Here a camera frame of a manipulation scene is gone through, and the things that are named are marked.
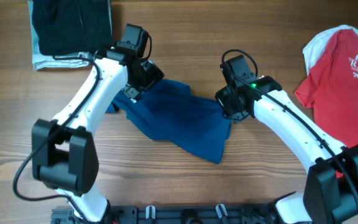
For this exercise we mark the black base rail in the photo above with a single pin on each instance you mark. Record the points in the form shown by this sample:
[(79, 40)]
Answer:
[(242, 214)]

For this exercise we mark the light grey folded garment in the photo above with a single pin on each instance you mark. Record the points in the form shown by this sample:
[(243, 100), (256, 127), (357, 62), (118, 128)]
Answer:
[(40, 61)]

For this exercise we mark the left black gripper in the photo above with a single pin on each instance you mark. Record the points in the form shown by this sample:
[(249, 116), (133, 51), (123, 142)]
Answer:
[(132, 91)]

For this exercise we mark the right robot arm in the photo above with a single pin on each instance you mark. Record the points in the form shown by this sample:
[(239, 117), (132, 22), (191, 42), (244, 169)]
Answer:
[(331, 189)]

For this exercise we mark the black folded garment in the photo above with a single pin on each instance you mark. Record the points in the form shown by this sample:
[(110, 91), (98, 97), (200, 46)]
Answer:
[(71, 26)]

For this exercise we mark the blue t-shirt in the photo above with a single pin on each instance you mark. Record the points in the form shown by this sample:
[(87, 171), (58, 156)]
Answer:
[(170, 112)]

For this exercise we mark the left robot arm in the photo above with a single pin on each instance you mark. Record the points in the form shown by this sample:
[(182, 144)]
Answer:
[(65, 158)]

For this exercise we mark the red t-shirt white sleeves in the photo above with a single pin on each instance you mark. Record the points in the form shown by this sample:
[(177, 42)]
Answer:
[(331, 86)]

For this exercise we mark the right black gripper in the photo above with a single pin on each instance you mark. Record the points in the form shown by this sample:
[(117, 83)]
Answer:
[(229, 111)]

